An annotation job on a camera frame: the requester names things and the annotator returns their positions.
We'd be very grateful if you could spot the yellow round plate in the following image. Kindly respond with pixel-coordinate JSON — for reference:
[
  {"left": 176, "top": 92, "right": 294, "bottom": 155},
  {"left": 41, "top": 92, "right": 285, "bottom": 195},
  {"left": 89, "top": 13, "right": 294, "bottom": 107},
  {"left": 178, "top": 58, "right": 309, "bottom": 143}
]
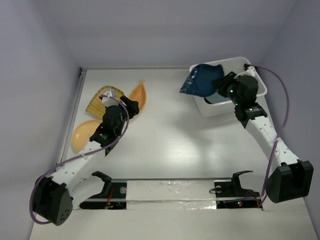
[{"left": 71, "top": 120, "right": 102, "bottom": 153}]

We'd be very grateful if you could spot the white plastic bin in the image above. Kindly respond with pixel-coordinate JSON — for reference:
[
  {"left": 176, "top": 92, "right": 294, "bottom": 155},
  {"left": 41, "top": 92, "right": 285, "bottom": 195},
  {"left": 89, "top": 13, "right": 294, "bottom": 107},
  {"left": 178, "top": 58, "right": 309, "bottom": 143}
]
[{"left": 193, "top": 56, "right": 268, "bottom": 117}]

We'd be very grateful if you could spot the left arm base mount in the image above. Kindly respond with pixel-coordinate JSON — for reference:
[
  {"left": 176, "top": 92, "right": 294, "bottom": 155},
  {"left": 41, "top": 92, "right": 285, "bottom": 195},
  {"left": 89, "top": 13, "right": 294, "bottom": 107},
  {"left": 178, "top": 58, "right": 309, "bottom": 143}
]
[{"left": 79, "top": 171, "right": 127, "bottom": 210}]

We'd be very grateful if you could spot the aluminium side rail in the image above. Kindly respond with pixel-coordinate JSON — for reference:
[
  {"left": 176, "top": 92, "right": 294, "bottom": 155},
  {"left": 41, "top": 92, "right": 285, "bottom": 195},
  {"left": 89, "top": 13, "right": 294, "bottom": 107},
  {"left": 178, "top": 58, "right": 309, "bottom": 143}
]
[{"left": 54, "top": 67, "right": 87, "bottom": 167}]

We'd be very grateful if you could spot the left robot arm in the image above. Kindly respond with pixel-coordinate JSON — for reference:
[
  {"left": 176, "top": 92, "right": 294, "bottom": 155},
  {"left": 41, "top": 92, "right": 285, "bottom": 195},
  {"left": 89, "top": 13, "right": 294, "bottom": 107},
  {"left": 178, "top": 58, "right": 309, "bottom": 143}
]
[{"left": 29, "top": 93, "right": 140, "bottom": 226}]

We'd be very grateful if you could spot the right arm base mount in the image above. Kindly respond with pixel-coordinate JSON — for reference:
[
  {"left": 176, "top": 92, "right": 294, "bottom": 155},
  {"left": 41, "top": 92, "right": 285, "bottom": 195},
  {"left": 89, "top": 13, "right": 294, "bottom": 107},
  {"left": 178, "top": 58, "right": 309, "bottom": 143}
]
[{"left": 209, "top": 170, "right": 262, "bottom": 209}]

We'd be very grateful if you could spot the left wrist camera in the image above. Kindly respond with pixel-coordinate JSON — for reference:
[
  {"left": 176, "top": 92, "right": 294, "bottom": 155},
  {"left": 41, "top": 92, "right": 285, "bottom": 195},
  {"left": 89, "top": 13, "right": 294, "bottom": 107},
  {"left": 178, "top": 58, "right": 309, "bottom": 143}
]
[{"left": 99, "top": 87, "right": 117, "bottom": 108}]

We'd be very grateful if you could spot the yellow green bamboo-pattern plate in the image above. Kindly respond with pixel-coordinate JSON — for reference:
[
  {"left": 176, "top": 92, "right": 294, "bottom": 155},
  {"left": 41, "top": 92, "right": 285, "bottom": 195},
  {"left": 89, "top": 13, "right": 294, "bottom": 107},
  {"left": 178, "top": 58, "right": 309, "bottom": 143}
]
[{"left": 85, "top": 85, "right": 124, "bottom": 119}]

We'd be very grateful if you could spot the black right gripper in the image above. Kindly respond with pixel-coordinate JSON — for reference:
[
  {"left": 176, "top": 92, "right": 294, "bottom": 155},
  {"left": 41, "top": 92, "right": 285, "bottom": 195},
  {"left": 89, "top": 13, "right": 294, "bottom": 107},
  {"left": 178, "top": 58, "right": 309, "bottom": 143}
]
[{"left": 211, "top": 71, "right": 242, "bottom": 107}]

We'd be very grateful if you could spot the white front panel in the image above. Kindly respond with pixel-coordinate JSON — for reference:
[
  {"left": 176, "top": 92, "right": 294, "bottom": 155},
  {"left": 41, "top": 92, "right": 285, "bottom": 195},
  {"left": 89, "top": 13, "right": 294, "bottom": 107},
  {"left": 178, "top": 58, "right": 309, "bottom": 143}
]
[{"left": 29, "top": 176, "right": 316, "bottom": 240}]

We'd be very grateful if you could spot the dark blue leaf dish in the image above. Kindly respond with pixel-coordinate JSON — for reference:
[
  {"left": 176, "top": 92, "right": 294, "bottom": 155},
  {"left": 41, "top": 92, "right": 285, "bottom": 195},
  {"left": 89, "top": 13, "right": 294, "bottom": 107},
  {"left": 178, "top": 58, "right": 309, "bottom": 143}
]
[{"left": 179, "top": 63, "right": 225, "bottom": 98}]

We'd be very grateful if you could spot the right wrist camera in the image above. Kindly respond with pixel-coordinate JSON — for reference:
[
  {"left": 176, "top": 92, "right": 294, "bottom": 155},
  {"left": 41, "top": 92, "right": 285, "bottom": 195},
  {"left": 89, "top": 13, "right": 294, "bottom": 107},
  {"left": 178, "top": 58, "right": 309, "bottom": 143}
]
[{"left": 235, "top": 63, "right": 257, "bottom": 79}]

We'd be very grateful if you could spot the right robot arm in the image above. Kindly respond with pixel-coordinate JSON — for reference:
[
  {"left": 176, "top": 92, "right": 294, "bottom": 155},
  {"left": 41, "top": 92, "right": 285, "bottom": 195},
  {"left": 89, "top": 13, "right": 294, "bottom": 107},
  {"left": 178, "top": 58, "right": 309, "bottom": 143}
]
[{"left": 212, "top": 72, "right": 314, "bottom": 203}]

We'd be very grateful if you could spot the orange leaf-shaped plate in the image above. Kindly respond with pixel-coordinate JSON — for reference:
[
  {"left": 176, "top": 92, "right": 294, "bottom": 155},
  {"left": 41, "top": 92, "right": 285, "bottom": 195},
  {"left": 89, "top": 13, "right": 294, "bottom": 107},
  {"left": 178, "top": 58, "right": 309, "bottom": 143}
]
[{"left": 128, "top": 79, "right": 147, "bottom": 112}]

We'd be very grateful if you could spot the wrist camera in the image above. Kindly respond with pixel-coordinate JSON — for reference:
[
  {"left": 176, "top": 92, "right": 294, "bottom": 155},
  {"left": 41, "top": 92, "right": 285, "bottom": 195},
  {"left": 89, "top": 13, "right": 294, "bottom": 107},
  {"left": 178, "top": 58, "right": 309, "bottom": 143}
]
[
  {"left": 99, "top": 87, "right": 117, "bottom": 108},
  {"left": 235, "top": 63, "right": 257, "bottom": 79}
]

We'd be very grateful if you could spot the teal round ceramic plate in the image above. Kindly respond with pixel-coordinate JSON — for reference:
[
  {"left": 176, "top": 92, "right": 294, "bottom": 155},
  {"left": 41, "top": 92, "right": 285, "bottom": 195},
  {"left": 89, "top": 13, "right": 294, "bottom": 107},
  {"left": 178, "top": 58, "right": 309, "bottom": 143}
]
[{"left": 204, "top": 92, "right": 230, "bottom": 105}]

